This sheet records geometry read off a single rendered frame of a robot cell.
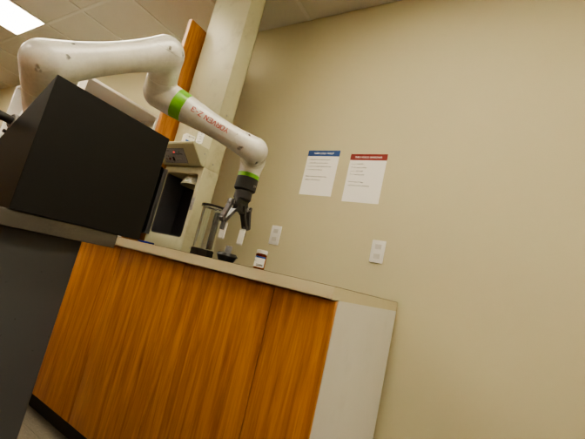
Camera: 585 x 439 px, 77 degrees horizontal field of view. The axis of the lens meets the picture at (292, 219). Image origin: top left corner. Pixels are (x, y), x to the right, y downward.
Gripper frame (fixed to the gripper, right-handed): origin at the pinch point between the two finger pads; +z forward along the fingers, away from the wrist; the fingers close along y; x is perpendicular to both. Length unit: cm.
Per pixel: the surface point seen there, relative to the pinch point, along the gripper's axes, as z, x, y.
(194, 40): -119, -86, -12
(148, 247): 12.5, -33.6, 12.0
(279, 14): -161, -56, -47
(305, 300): 16.4, 45.9, 8.8
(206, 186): -27, -48, -23
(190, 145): -45, -51, -6
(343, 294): 12, 56, 4
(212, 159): -43, -48, -21
